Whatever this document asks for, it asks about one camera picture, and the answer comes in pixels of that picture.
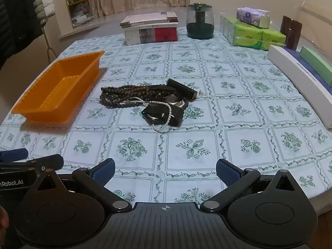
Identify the black puffer jacket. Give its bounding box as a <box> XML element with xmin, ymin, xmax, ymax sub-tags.
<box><xmin>0</xmin><ymin>0</ymin><xmax>43</xmax><ymax>69</ymax></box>

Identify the floral green white tablecloth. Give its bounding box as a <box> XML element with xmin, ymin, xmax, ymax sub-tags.
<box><xmin>0</xmin><ymin>32</ymin><xmax>332</xmax><ymax>214</ymax></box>

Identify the thick white and red book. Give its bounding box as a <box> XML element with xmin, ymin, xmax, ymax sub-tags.
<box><xmin>124</xmin><ymin>22</ymin><xmax>179</xmax><ymax>46</ymax></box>

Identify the long dark bead necklace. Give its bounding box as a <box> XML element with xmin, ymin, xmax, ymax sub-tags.
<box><xmin>99</xmin><ymin>84</ymin><xmax>182</xmax><ymax>109</ymax></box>

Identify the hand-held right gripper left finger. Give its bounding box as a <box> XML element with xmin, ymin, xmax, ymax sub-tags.
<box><xmin>34</xmin><ymin>158</ymin><xmax>133</xmax><ymax>213</ymax></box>

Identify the white purple tissue box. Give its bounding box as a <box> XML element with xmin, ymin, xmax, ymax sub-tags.
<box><xmin>236</xmin><ymin>7</ymin><xmax>271</xmax><ymax>28</ymax></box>

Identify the long white box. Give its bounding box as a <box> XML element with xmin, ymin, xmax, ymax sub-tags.
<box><xmin>267</xmin><ymin>45</ymin><xmax>332</xmax><ymax>130</ymax></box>

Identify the silver wristwatch black leather strap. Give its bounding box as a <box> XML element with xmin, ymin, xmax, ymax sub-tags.
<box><xmin>149</xmin><ymin>86</ymin><xmax>182</xmax><ymax>107</ymax></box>

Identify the white pearl necklace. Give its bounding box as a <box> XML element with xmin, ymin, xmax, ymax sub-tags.
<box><xmin>124</xmin><ymin>97</ymin><xmax>173</xmax><ymax>132</ymax></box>

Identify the brown wooden canister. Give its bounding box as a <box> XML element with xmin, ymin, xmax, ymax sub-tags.
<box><xmin>280</xmin><ymin>16</ymin><xmax>303</xmax><ymax>50</ymax></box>

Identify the flat blue box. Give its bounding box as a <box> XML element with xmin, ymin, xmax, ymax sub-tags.
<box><xmin>285</xmin><ymin>48</ymin><xmax>332</xmax><ymax>90</ymax></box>

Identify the long green box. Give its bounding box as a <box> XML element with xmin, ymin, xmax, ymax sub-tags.
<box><xmin>299</xmin><ymin>46</ymin><xmax>332</xmax><ymax>87</ymax></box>

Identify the thin dark spine book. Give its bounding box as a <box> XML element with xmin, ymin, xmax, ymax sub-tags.
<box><xmin>120</xmin><ymin>18</ymin><xmax>179</xmax><ymax>28</ymax></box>

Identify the dark green glass jar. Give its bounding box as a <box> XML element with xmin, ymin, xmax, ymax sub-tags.
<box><xmin>186</xmin><ymin>3</ymin><xmax>215</xmax><ymax>39</ymax></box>

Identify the orange plastic tray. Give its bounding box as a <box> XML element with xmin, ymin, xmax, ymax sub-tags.
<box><xmin>11</xmin><ymin>51</ymin><xmax>105</xmax><ymax>125</ymax></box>

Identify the black woven strap wristwatch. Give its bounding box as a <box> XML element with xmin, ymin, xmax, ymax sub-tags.
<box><xmin>141</xmin><ymin>104</ymin><xmax>184</xmax><ymax>127</ymax></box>

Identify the white softcover book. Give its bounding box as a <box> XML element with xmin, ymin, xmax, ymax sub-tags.
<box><xmin>122</xmin><ymin>12</ymin><xmax>178</xmax><ymax>23</ymax></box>

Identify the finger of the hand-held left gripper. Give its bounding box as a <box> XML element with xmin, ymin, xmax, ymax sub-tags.
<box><xmin>0</xmin><ymin>148</ymin><xmax>28</xmax><ymax>162</ymax></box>
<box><xmin>0</xmin><ymin>154</ymin><xmax>64</xmax><ymax>173</ymax></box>

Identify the green tissue multipack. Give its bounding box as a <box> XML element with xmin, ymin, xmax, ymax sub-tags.
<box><xmin>220</xmin><ymin>16</ymin><xmax>286</xmax><ymax>50</ymax></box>

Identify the glossy black smart band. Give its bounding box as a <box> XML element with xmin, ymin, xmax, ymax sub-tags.
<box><xmin>166</xmin><ymin>78</ymin><xmax>198</xmax><ymax>100</ymax></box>

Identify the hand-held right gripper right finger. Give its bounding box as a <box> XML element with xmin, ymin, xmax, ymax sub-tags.
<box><xmin>201</xmin><ymin>159</ymin><xmax>296</xmax><ymax>212</ymax></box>

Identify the gold metal coat stand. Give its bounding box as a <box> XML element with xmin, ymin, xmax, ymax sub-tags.
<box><xmin>42</xmin><ymin>23</ymin><xmax>58</xmax><ymax>63</ymax></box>

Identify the white plastic bag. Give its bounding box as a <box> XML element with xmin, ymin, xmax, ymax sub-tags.
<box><xmin>71</xmin><ymin>1</ymin><xmax>94</xmax><ymax>28</ymax></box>

